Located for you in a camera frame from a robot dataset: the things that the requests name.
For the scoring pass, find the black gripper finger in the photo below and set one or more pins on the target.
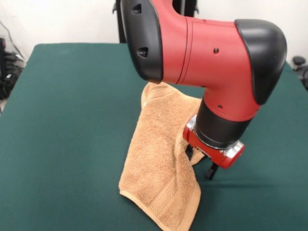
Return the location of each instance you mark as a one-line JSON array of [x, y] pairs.
[[190, 151], [211, 172]]

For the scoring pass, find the tan terry towel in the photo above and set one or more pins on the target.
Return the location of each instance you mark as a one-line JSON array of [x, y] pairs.
[[154, 144]]

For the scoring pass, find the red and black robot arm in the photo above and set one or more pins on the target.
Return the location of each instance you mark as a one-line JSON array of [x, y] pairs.
[[204, 48]]

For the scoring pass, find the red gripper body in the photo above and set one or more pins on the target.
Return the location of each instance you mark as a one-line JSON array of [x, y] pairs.
[[216, 157]]

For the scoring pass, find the dark green table cloth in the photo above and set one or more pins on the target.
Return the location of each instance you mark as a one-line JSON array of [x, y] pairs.
[[72, 144]]

